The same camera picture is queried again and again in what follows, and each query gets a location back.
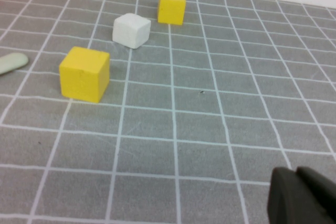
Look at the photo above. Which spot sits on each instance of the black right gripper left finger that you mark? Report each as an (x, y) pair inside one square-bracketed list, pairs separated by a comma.
[(284, 200)]

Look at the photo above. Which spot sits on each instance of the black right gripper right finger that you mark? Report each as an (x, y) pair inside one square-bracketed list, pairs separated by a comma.
[(320, 192)]

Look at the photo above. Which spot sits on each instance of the grey grid table mat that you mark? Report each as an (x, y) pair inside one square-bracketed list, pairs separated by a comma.
[(199, 134)]

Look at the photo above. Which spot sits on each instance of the yellow wooden cube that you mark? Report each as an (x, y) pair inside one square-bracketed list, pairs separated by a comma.
[(171, 7), (82, 75)]

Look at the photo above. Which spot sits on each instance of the white cube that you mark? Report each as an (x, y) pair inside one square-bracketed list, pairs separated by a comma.
[(131, 31)]

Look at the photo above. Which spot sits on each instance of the green plastic spoon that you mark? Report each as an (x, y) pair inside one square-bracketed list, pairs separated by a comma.
[(11, 62)]

